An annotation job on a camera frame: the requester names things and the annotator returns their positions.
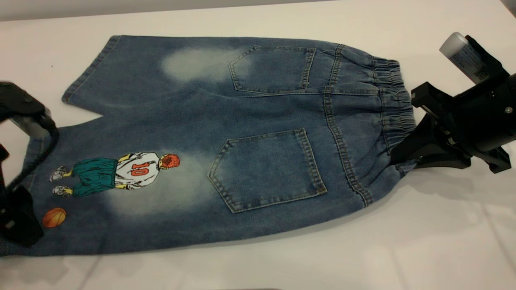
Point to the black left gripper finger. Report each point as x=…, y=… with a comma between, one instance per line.
x=18, y=217

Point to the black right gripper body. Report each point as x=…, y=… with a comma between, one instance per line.
x=487, y=117

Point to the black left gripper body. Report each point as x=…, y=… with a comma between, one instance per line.
x=2, y=161

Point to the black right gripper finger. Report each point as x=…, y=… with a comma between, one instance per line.
x=423, y=139
x=443, y=160

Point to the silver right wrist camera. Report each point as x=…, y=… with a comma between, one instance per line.
x=463, y=56

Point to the blue denim shorts with print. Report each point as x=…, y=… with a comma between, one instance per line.
x=225, y=161

